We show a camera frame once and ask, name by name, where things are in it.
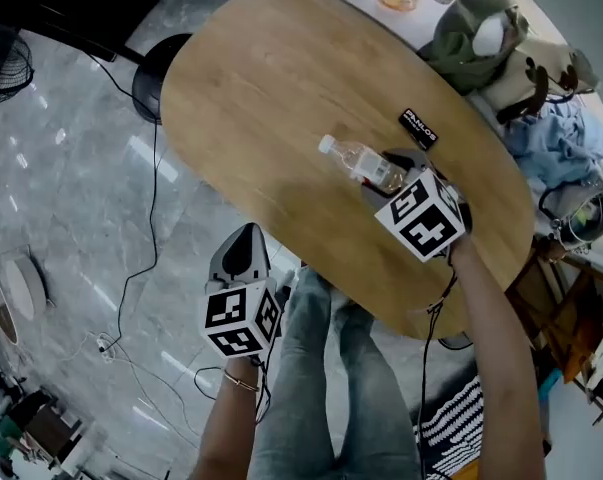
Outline small black box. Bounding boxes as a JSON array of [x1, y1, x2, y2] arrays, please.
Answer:
[[398, 107, 440, 150]]

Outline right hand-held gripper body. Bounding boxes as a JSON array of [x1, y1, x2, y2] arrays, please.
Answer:
[[374, 166, 475, 264]]

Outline olive green bag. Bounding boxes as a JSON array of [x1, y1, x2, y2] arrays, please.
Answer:
[[418, 0, 531, 94]]

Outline wooden shelf rack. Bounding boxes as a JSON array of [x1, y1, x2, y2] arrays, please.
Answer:
[[505, 240, 603, 427]]

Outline black fan power cable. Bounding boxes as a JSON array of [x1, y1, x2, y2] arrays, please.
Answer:
[[88, 52, 160, 354]]

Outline person's left forearm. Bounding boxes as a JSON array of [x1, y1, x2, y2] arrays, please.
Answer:
[[193, 355, 262, 480]]

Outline person's right forearm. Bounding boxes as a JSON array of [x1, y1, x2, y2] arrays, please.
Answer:
[[450, 240, 545, 480]]

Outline thin bracelet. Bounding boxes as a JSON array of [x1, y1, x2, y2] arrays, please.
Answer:
[[223, 367, 261, 393]]

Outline thin black cord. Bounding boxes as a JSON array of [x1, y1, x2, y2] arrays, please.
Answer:
[[193, 355, 272, 424], [405, 252, 460, 480]]

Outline black pedestal fan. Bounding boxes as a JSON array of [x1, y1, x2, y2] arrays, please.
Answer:
[[0, 22, 195, 129]]

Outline brown plush charm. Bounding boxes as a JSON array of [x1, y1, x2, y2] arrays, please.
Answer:
[[540, 237, 570, 264]]

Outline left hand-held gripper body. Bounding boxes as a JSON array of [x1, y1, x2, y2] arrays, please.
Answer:
[[198, 271, 283, 360]]

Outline teal bag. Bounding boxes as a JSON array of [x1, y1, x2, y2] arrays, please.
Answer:
[[538, 367, 565, 399]]

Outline cream chain handbag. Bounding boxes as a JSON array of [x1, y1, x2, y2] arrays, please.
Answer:
[[538, 165, 603, 249]]

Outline white cable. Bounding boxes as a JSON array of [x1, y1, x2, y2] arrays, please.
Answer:
[[88, 332, 202, 449]]

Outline wooden coffee table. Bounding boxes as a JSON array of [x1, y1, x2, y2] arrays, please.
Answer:
[[159, 0, 536, 342]]

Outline clear plastic water bottle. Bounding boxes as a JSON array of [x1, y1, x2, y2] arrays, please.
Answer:
[[318, 134, 407, 194]]

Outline light blue clothing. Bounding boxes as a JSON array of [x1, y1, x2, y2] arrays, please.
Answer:
[[503, 100, 603, 189]]

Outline person's blue jeans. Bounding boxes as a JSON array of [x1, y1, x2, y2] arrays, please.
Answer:
[[248, 267, 425, 480]]

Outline black cabinet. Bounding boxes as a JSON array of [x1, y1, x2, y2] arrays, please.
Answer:
[[0, 0, 161, 63]]

